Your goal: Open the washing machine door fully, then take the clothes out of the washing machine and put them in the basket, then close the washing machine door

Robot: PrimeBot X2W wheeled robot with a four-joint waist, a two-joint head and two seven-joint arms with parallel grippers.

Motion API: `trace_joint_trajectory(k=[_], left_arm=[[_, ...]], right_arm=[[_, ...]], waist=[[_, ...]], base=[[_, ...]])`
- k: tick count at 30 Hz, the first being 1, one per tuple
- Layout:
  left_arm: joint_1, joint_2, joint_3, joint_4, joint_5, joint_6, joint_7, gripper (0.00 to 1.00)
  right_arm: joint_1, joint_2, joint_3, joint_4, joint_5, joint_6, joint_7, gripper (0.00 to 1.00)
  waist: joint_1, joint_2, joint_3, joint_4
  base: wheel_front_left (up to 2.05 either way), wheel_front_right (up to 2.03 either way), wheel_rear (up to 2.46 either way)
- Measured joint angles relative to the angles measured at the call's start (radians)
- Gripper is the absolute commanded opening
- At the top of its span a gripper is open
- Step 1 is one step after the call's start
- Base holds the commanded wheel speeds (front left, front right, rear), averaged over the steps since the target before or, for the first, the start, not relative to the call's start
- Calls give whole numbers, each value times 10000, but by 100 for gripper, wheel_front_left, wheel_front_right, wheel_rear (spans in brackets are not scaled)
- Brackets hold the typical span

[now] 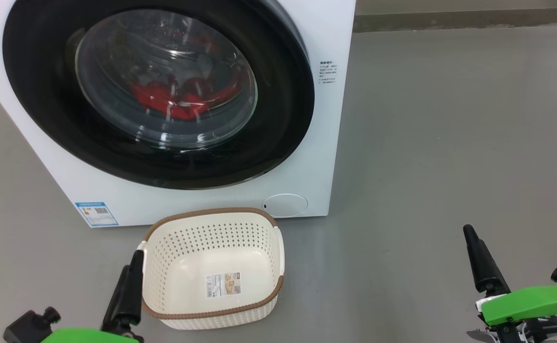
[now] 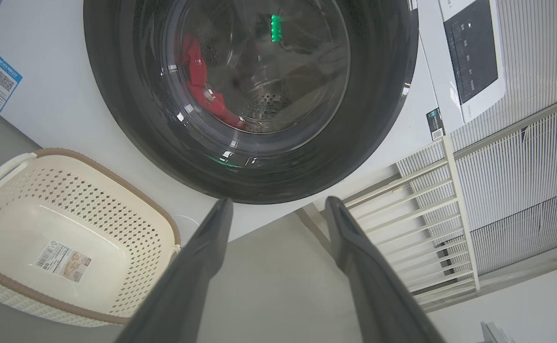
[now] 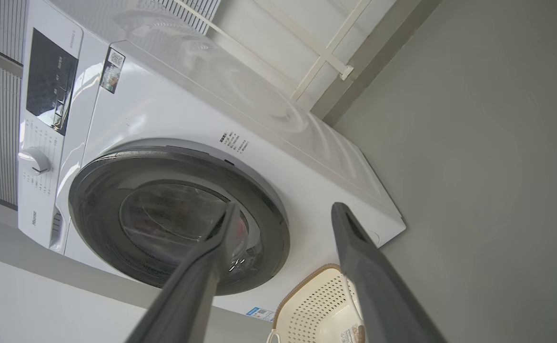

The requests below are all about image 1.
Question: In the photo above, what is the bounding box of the black round glass washer door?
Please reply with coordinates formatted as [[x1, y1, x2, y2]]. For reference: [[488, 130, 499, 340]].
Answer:
[[2, 0, 315, 190]]

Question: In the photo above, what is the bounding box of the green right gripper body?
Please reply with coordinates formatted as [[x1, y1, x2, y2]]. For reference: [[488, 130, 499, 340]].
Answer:
[[466, 284, 557, 343]]

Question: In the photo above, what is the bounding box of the blue energy label sticker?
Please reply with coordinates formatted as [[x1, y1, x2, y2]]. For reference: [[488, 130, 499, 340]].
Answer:
[[74, 202, 119, 227]]

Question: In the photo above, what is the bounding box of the cream laundry basket brown rim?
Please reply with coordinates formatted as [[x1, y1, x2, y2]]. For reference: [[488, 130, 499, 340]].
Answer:
[[137, 208, 285, 331]]

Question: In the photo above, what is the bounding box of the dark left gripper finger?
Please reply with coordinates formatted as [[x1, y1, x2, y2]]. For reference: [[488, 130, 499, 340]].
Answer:
[[130, 249, 144, 329], [101, 264, 133, 335]]

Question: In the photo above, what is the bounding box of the round white filter cover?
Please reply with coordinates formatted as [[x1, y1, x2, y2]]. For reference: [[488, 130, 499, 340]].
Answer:
[[263, 193, 308, 218]]

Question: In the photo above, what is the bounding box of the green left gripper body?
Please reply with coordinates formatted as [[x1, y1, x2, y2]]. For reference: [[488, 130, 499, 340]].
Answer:
[[41, 327, 142, 343]]

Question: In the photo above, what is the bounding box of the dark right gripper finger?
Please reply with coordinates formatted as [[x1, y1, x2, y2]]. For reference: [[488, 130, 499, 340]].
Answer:
[[463, 224, 511, 295]]

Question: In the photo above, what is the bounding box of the white front-load washing machine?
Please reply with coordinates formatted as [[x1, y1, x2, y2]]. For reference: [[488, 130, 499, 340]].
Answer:
[[0, 0, 356, 228]]

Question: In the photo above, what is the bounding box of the red and white garment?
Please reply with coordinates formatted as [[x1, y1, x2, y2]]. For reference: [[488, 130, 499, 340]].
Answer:
[[131, 71, 241, 121]]

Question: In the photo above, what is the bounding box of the dark grey wall baseboard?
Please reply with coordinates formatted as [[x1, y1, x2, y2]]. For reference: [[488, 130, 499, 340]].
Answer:
[[353, 7, 557, 33]]

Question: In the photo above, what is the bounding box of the printed product label sticker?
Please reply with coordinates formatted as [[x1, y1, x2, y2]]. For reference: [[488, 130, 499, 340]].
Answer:
[[205, 272, 242, 299]]

